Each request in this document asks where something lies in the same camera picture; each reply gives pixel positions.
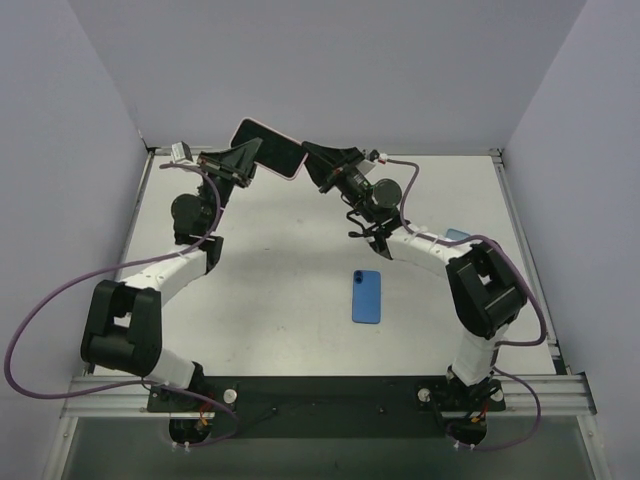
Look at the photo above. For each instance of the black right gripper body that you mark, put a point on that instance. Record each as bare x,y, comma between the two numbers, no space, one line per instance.
336,173

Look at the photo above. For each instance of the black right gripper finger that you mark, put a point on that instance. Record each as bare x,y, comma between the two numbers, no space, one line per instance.
321,172
330,157

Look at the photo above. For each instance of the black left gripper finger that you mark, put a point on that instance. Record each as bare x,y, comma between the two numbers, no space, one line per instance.
244,177
238,159

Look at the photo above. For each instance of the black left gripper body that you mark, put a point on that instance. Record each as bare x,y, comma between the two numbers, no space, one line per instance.
220,169

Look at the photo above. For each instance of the pink phone case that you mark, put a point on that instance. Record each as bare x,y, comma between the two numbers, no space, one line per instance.
295,175

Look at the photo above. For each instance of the light blue phone case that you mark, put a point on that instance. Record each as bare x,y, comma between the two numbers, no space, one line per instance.
456,235

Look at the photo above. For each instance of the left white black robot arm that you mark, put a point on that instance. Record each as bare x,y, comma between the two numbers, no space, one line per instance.
123,331

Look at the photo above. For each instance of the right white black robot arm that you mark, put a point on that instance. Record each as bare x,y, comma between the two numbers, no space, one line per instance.
486,292

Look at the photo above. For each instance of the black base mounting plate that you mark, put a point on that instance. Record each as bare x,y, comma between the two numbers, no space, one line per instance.
328,407

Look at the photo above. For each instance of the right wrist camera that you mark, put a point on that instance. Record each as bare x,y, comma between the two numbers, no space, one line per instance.
371,160

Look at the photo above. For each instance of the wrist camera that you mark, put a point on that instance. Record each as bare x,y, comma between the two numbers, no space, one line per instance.
371,160
181,153

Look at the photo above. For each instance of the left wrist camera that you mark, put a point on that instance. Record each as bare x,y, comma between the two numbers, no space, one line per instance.
181,153

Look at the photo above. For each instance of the aluminium back frame rail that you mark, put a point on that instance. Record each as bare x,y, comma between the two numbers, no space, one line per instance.
390,150

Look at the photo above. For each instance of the aluminium frame rail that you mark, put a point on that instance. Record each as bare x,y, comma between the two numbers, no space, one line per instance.
556,395
390,150
562,363
137,205

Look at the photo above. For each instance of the aluminium left frame rail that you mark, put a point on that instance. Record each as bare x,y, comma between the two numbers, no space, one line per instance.
137,205

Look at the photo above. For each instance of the aluminium right frame rail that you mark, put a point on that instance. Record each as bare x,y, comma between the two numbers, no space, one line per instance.
562,363

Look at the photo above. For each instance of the aluminium front frame rail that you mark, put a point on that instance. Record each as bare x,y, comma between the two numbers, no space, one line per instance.
556,395

